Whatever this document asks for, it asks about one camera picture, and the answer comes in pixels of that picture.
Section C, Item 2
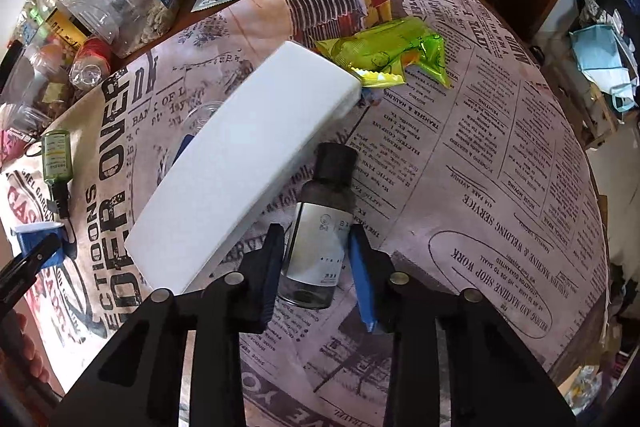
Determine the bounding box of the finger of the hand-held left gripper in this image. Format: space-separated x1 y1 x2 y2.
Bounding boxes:
0 232 62 308

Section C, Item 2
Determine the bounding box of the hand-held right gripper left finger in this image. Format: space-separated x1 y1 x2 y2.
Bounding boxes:
47 223 286 427

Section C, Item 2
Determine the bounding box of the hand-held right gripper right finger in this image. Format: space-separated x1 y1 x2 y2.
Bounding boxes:
347 223 576 427

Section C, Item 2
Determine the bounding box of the blue paper cup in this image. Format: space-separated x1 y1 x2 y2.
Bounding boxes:
11 221 68 269

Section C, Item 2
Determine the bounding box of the small bottle with black cap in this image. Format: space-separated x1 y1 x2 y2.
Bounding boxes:
276 143 358 312

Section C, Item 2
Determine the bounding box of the white rectangular box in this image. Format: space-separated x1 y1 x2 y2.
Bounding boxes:
124 39 363 295

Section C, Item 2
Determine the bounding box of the green snack wrapper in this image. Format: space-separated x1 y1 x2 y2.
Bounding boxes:
314 16 453 88

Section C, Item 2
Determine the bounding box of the small green dropper bottle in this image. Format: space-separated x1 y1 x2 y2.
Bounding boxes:
41 129 73 218

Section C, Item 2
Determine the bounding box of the newspaper print tablecloth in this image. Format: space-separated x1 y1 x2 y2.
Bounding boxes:
0 0 608 427

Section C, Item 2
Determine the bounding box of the small bottle with red label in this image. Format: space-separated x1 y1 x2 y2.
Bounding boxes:
67 36 113 90

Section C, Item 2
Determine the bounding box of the wooden table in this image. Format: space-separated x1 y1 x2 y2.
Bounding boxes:
120 0 612 388

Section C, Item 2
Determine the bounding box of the light blue paper bag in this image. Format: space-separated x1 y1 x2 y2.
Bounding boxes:
570 24 640 112

